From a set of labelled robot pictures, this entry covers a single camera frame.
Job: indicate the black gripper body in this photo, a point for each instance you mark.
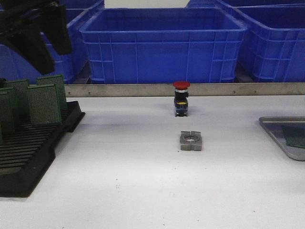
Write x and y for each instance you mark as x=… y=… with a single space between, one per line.
x=11 y=22

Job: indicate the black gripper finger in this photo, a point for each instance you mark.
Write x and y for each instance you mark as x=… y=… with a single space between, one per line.
x=53 y=23
x=31 y=47

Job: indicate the green perforated circuit board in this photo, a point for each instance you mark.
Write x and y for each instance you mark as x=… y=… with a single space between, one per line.
x=13 y=103
x=44 y=107
x=6 y=116
x=58 y=81
x=294 y=136
x=20 y=87

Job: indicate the black slotted board rack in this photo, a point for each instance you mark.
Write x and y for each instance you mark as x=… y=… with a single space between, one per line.
x=26 y=154

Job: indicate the silver metal tray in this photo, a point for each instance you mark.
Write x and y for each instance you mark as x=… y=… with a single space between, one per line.
x=273 y=126

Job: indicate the blue plastic bin left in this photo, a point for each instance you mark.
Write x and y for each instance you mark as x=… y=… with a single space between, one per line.
x=14 y=67

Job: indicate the blue plastic bin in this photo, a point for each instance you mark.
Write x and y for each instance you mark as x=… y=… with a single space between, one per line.
x=133 y=46
x=14 y=67
x=273 y=49

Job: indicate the blue bin rear left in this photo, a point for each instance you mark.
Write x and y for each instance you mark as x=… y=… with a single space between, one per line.
x=23 y=6

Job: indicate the blue plastic bin centre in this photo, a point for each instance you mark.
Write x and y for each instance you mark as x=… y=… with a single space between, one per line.
x=133 y=46

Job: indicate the red emergency stop button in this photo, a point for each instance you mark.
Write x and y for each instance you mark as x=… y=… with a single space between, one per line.
x=180 y=98

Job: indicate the grey metal square nut block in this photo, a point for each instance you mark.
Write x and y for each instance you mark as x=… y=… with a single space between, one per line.
x=191 y=141

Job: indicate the blue bin rear right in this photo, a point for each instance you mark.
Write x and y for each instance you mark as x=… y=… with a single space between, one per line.
x=241 y=3

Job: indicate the blue plastic bin right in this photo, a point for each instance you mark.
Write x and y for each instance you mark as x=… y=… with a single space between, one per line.
x=273 y=49

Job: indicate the steel table edge rail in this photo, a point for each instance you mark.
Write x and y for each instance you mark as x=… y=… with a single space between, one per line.
x=196 y=89

